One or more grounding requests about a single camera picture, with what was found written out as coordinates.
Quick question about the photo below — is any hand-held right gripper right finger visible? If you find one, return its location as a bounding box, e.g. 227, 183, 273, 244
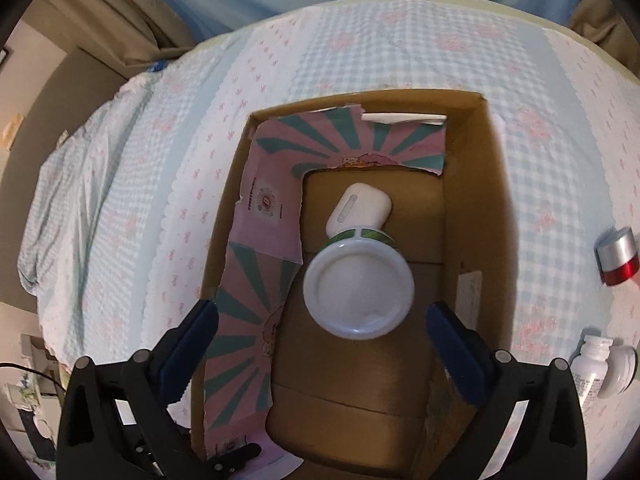
426, 301, 586, 480

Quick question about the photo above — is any white paper strip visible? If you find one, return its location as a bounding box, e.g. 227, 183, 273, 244
361, 112, 448, 126

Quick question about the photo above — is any red jar with silver lid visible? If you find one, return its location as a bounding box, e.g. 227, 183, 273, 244
595, 226, 640, 288

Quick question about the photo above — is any white plastic bottle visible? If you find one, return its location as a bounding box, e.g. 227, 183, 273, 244
570, 336, 615, 411

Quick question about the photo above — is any white bedside shelf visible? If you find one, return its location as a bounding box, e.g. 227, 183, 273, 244
0, 335, 68, 461

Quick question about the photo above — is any white round jar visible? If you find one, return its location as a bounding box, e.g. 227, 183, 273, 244
597, 345, 638, 400

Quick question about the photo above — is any pink teal striped paper liner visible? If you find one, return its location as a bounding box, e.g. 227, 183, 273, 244
202, 104, 448, 461

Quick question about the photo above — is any pale green bed sheet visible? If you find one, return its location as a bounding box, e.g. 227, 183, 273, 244
195, 0, 640, 91

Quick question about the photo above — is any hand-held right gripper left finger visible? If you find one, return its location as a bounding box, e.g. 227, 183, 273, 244
56, 299, 221, 480

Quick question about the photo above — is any beige wall object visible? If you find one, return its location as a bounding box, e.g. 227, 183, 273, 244
0, 115, 23, 148

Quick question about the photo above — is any beige curtain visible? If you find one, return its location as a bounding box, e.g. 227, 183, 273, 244
37, 0, 196, 68
567, 0, 636, 51

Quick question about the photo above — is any white earbuds case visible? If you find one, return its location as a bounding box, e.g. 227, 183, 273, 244
326, 182, 393, 241

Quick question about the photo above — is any brown cardboard box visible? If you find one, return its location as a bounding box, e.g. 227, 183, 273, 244
190, 91, 521, 480

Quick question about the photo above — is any black cable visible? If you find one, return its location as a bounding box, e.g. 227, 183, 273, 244
0, 361, 66, 388

